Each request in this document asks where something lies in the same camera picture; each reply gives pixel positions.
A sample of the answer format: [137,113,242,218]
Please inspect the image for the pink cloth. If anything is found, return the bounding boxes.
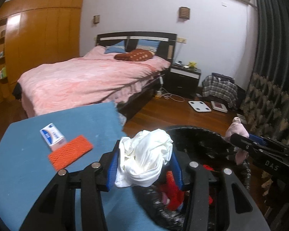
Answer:
[225,117,250,165]

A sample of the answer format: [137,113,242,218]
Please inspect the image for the wooden wardrobe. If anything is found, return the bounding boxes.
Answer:
[0,0,83,106]

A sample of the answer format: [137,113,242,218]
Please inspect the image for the red-brown dotted pillow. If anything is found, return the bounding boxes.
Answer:
[114,49,155,62]

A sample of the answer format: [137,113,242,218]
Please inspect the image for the white floor cable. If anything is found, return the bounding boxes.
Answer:
[160,93,186,103]

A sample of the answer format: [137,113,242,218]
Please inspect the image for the patterned curtain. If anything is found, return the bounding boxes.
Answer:
[239,72,289,147]

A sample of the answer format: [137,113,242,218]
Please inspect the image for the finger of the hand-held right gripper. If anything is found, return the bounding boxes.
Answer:
[248,133,289,151]
[230,133,289,181]

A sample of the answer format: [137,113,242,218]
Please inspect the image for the red cloth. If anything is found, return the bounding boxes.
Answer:
[159,165,213,210]

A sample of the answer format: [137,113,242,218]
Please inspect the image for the bed with pink duvet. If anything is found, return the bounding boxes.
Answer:
[17,46,171,116]

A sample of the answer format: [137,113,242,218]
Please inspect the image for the black laundry basket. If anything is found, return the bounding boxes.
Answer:
[132,125,252,231]

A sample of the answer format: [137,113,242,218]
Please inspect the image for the black cloth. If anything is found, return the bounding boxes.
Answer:
[12,82,23,100]

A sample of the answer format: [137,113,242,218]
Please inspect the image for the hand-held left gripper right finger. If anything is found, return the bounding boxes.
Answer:
[169,153,271,231]

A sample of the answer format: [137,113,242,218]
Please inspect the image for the plain blue pillow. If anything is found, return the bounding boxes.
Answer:
[105,40,126,54]

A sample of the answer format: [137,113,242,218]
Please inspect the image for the white and blue box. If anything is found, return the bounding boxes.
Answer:
[40,123,67,151]

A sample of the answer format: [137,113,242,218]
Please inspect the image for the white bathroom scale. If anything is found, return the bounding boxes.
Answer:
[188,100,212,112]

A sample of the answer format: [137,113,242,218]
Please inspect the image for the dark nightstand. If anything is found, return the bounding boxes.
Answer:
[162,63,201,99]

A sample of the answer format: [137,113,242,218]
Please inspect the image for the patterned blue pillow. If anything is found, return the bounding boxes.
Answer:
[137,40,160,52]

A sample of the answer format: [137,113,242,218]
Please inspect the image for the dark grey curtain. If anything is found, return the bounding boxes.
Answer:
[252,0,289,94]

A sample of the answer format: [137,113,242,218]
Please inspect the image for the pink and white scale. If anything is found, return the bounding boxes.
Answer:
[211,101,228,113]

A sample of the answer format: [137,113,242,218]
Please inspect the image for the white smooth cloth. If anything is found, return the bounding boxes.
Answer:
[114,129,174,188]

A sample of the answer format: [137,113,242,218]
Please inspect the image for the plaid bag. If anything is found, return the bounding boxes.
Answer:
[202,75,238,106]

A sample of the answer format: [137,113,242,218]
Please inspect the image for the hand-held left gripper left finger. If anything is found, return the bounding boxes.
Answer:
[19,147,121,231]

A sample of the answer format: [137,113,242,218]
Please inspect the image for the orange foam net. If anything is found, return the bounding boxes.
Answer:
[48,135,94,171]

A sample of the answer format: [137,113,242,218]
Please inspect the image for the dark bed frame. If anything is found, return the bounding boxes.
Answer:
[96,31,177,121]

